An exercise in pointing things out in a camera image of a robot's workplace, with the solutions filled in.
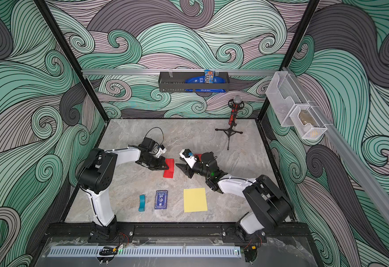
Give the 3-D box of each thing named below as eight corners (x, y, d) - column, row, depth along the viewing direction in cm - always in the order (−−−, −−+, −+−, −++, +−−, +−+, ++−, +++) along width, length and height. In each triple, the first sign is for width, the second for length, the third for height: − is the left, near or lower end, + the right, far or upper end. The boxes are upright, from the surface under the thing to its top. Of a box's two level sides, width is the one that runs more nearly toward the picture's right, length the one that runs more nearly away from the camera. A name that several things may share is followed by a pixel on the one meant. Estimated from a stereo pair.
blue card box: (154, 208, 82) (153, 207, 80) (156, 192, 88) (156, 190, 86) (166, 208, 82) (166, 207, 80) (168, 192, 88) (167, 190, 86)
